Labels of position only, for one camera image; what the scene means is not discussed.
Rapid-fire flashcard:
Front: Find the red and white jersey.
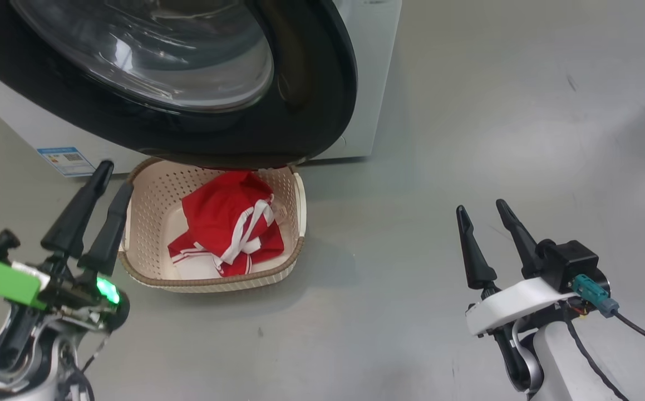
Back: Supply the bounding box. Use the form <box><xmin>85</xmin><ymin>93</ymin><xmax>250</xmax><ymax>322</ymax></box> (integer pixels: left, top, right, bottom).
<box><xmin>181</xmin><ymin>170</ymin><xmax>285</xmax><ymax>277</ymax></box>

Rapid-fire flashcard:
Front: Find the blue energy label sticker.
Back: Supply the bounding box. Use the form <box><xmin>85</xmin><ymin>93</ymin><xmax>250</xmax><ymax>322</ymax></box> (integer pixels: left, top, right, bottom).
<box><xmin>37</xmin><ymin>146</ymin><xmax>96</xmax><ymax>178</ymax></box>

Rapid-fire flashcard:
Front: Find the white front-load washing machine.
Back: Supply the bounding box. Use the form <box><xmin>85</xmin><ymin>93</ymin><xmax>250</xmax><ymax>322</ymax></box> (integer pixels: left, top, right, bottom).
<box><xmin>0</xmin><ymin>0</ymin><xmax>402</xmax><ymax>177</ymax></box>

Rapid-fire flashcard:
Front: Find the cream perforated basket brown rim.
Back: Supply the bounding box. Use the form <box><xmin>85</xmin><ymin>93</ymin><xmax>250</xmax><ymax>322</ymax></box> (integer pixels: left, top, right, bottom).
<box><xmin>117</xmin><ymin>157</ymin><xmax>307</xmax><ymax>294</ymax></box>

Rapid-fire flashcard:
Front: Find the washing machine glass door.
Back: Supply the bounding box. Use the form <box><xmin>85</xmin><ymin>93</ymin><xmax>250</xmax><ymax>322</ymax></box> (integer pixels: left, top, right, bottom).
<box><xmin>0</xmin><ymin>0</ymin><xmax>358</xmax><ymax>171</ymax></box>

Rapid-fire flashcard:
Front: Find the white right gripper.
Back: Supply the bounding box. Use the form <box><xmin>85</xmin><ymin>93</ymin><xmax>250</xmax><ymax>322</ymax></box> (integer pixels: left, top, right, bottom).
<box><xmin>456</xmin><ymin>199</ymin><xmax>579</xmax><ymax>338</ymax></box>

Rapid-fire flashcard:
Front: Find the teal connector black cable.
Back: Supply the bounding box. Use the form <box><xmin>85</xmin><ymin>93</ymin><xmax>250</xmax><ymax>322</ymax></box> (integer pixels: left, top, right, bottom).
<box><xmin>572</xmin><ymin>273</ymin><xmax>645</xmax><ymax>358</ymax></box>

